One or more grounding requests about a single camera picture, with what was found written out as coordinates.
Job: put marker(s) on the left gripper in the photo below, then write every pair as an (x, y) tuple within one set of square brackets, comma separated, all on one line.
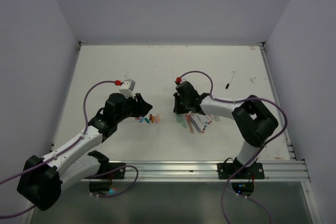
[(141, 107)]

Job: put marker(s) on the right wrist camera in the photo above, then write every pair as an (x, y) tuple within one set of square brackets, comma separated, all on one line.
[(179, 80)]

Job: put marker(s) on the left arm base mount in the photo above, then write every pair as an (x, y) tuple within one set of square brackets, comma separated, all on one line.
[(110, 172)]

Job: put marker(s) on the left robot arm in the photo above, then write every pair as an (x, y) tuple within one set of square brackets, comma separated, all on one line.
[(45, 178)]

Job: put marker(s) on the neon orange tip marker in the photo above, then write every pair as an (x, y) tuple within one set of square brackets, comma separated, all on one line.
[(189, 123)]

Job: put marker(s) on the black cap marker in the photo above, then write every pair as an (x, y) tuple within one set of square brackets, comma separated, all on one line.
[(230, 80)]

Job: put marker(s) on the aluminium rail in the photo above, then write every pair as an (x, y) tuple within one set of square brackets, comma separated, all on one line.
[(212, 171)]

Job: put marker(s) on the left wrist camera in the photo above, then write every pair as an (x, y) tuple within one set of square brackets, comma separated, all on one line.
[(126, 88)]

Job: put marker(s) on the purple grey marker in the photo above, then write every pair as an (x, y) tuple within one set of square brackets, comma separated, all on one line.
[(195, 124)]

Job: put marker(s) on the small green highlighter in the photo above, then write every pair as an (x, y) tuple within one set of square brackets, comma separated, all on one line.
[(180, 120)]

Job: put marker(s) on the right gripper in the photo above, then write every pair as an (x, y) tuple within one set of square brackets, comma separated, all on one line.
[(177, 108)]

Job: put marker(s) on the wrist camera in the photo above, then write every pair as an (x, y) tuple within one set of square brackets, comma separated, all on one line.
[(126, 88), (179, 80)]

